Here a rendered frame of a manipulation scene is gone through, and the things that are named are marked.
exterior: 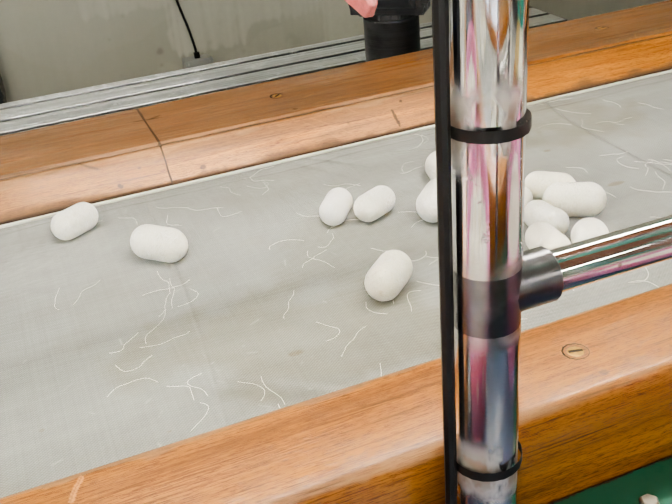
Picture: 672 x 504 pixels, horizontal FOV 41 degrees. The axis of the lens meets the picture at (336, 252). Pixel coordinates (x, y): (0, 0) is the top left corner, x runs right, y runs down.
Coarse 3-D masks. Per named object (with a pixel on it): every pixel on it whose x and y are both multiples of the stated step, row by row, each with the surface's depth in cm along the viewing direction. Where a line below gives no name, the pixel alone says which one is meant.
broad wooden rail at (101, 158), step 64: (384, 64) 77; (576, 64) 75; (640, 64) 76; (64, 128) 69; (128, 128) 68; (192, 128) 67; (256, 128) 67; (320, 128) 68; (384, 128) 69; (0, 192) 61; (64, 192) 62; (128, 192) 63
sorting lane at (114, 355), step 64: (576, 128) 67; (640, 128) 66; (192, 192) 63; (256, 192) 62; (320, 192) 61; (640, 192) 57; (0, 256) 56; (64, 256) 56; (128, 256) 55; (192, 256) 54; (256, 256) 54; (320, 256) 53; (0, 320) 50; (64, 320) 49; (128, 320) 49; (192, 320) 48; (256, 320) 48; (320, 320) 47; (384, 320) 47; (0, 384) 44; (64, 384) 44; (128, 384) 43; (192, 384) 43; (256, 384) 43; (320, 384) 42; (0, 448) 40; (64, 448) 40; (128, 448) 39
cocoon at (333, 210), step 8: (328, 192) 57; (336, 192) 56; (344, 192) 57; (328, 200) 56; (336, 200) 56; (344, 200) 56; (352, 200) 57; (320, 208) 56; (328, 208) 55; (336, 208) 55; (344, 208) 56; (320, 216) 56; (328, 216) 55; (336, 216) 55; (344, 216) 56; (328, 224) 56; (336, 224) 56
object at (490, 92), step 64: (448, 0) 25; (512, 0) 24; (448, 64) 25; (512, 64) 25; (448, 128) 26; (512, 128) 25; (448, 192) 27; (512, 192) 27; (448, 256) 28; (512, 256) 28; (576, 256) 30; (640, 256) 31; (448, 320) 29; (512, 320) 29; (448, 384) 30; (512, 384) 30; (448, 448) 32; (512, 448) 32
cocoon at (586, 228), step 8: (576, 224) 50; (584, 224) 50; (592, 224) 49; (600, 224) 50; (576, 232) 50; (584, 232) 49; (592, 232) 49; (600, 232) 49; (608, 232) 50; (576, 240) 49
